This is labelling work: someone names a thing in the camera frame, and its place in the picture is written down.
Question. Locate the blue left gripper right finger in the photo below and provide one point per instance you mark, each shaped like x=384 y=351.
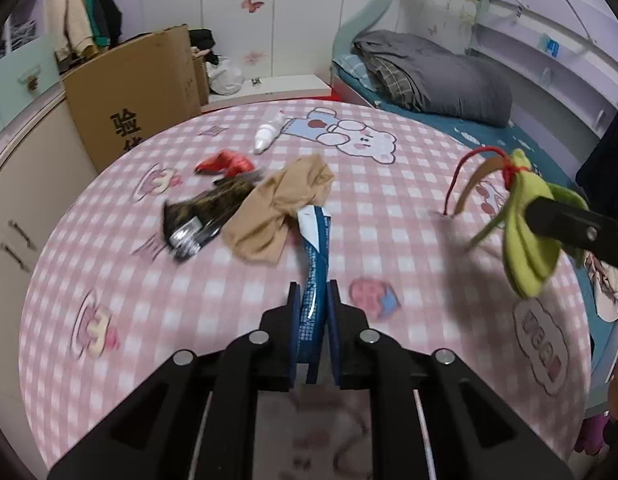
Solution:
x=333 y=309

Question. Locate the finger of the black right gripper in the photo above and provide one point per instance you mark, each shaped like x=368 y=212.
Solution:
x=575 y=227

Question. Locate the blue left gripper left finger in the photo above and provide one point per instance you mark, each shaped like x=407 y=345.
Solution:
x=294 y=307

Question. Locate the beige stocking cloth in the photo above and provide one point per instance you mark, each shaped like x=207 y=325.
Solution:
x=258 y=231

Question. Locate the blue pink small wrapper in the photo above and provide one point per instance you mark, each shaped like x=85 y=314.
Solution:
x=314 y=228

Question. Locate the teal bed sheet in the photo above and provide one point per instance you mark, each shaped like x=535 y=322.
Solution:
x=351 y=70

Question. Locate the black snack wrapper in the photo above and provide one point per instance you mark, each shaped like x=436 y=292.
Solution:
x=190 y=225

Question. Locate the red crumpled wrapper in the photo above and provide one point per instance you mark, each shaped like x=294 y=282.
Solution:
x=225 y=162

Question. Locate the small white bottle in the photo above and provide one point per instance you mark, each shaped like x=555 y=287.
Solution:
x=268 y=132

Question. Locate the pink checkered tablecloth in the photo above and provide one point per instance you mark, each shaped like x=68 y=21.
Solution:
x=107 y=303

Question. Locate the grey folded blanket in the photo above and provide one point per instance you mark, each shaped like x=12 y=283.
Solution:
x=417 y=74

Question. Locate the brown cardboard box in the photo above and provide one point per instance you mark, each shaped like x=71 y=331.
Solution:
x=126 y=95

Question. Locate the white curved cabinet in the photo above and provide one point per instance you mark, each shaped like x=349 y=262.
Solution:
x=43 y=169

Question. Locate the mint drawer unit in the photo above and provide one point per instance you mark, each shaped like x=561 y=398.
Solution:
x=25 y=74

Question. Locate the hanging beige jacket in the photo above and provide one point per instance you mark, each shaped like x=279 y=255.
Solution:
x=69 y=29

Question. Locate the mint bed frame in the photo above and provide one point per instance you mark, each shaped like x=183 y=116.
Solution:
x=369 y=5

